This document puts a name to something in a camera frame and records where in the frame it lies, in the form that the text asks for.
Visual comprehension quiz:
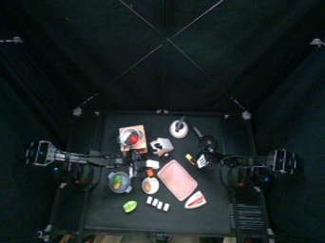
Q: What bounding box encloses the white round bowl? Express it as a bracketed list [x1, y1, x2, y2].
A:
[141, 176, 162, 195]

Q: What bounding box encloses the white toy toaster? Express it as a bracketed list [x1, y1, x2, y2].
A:
[149, 137, 176, 157]

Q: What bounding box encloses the white red toy slice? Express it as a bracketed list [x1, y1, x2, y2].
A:
[184, 190, 209, 210]

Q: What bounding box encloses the thin white diagonal cord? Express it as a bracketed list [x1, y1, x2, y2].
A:
[79, 0, 225, 107]
[117, 0, 248, 113]

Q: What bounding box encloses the white toy rice block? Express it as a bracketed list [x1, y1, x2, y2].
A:
[145, 159, 162, 170]

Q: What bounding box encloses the pink cutting board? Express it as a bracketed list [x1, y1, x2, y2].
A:
[157, 159, 200, 202]

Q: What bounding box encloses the black toy frying pan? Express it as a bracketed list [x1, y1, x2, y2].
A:
[192, 126, 220, 155]

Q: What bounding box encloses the green toy leaf vegetable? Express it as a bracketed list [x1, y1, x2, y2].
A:
[122, 200, 138, 214]

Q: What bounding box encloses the silver toy pot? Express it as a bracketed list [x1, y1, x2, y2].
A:
[117, 127, 145, 147]

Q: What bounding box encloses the white toy kettle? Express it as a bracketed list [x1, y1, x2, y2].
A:
[169, 116, 190, 140]

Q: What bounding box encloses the grey toy pot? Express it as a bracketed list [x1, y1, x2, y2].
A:
[108, 171, 134, 195]

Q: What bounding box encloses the wooden toy stove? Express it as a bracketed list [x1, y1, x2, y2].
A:
[118, 124, 149, 156]

